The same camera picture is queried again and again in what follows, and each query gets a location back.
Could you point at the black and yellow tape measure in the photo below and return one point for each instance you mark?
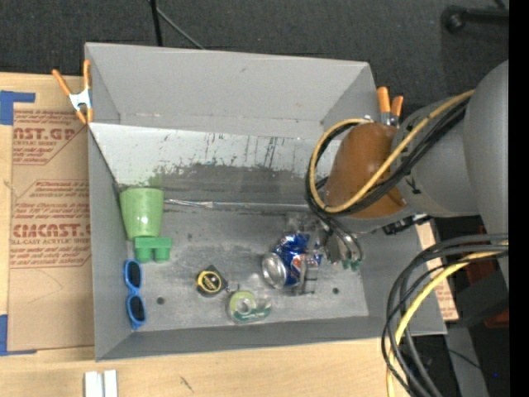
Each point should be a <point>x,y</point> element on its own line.
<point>210,280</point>

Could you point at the grey metal bin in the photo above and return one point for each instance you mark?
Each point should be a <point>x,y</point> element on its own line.
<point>231,172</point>

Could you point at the blue sunglasses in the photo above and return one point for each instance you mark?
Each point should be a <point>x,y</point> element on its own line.
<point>135,277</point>

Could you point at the green clear tape dispenser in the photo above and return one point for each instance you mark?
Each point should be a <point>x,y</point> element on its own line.
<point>248,307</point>

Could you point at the green plastic cup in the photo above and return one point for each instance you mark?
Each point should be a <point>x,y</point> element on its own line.
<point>142,211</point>

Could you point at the crushed blue soda can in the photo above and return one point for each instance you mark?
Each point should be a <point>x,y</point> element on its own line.
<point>285,263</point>

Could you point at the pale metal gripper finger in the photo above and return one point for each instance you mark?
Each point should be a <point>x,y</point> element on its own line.
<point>298,226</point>
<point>311,277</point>

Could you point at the green toy building block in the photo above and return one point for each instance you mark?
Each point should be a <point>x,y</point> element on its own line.
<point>152,248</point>

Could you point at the brown cardboard board red print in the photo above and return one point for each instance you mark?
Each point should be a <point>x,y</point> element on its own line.
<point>49,221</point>

